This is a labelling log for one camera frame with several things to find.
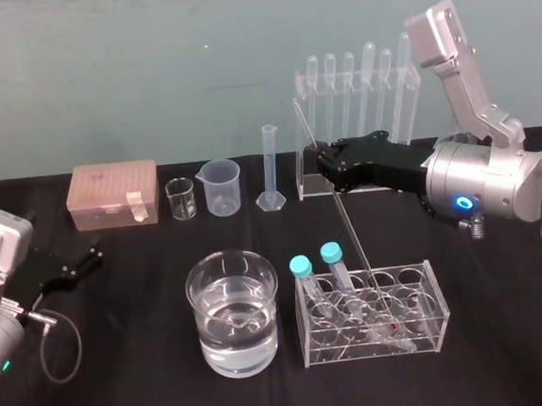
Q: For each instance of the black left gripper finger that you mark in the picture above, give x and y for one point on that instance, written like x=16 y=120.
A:
x=87 y=247
x=83 y=272

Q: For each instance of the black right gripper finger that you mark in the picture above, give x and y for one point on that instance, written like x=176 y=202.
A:
x=330 y=171
x=330 y=149

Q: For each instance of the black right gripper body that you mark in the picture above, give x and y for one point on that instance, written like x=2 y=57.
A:
x=381 y=165

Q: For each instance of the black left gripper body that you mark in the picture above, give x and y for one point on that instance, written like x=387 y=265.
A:
x=40 y=273

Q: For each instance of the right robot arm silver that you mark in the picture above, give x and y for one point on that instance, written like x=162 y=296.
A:
x=501 y=178

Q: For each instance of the small empty glass beaker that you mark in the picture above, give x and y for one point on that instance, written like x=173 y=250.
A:
x=181 y=199

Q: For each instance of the teal capped plastic tube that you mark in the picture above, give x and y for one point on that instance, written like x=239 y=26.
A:
x=313 y=289
x=343 y=277

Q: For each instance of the large glass beaker with water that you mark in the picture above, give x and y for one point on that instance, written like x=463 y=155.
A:
x=234 y=320

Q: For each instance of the clear acrylic test tube rack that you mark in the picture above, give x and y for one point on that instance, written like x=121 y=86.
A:
x=405 y=324

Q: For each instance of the clear acrylic pipette stand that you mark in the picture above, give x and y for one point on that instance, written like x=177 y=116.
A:
x=309 y=180

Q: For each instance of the pink translucent pipette tip box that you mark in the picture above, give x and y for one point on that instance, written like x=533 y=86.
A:
x=109 y=193

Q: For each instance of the plastic graduated cylinder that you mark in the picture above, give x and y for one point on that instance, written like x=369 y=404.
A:
x=270 y=165

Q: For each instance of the clear plastic measuring cup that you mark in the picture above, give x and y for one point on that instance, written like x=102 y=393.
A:
x=222 y=188

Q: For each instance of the black table cloth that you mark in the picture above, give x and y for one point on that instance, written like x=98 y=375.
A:
x=141 y=404

